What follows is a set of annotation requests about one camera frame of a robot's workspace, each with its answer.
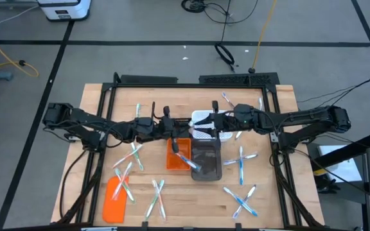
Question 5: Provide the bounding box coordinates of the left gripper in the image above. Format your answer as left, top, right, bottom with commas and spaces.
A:
155, 106, 193, 155

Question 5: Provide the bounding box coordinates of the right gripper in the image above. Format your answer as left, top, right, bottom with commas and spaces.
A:
193, 101, 237, 133

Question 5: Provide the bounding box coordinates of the smoky grey transparent bin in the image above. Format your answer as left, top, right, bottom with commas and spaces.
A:
190, 137, 224, 182

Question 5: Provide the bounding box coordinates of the white plastic slotted basket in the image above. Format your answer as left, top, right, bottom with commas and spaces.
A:
189, 110, 234, 144

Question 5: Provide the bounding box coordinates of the orange plastic slotted basket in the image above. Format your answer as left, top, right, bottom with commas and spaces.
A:
166, 137, 192, 171

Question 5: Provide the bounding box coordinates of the black perforated panel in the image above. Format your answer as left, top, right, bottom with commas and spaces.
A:
198, 72, 281, 87

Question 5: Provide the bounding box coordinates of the black flat panel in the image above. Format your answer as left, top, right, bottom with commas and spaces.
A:
119, 74, 179, 85

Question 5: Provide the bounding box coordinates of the flat orange plastic lid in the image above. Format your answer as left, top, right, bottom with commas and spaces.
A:
102, 175, 130, 225

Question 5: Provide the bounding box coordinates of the black yellow tool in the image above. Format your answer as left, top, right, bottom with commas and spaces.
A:
313, 166, 342, 194

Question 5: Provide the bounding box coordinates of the white sheet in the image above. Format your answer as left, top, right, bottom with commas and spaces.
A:
316, 144, 365, 184

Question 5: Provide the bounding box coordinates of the black diagonal beam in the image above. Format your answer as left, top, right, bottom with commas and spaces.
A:
312, 132, 370, 171

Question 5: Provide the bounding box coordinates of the white grey box appliance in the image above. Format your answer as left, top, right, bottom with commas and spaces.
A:
37, 0, 92, 22

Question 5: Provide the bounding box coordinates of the black coiled floor cable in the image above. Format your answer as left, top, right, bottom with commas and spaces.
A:
213, 0, 236, 73

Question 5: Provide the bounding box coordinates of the yellow hanging cable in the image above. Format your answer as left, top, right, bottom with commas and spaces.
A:
251, 0, 278, 70

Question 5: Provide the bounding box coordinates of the black cable tangle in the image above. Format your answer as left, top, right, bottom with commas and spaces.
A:
181, 0, 260, 26

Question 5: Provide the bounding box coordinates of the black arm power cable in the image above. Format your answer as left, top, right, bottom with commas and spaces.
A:
58, 149, 88, 219

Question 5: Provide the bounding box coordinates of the white floor cable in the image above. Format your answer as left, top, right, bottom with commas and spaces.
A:
0, 4, 40, 33

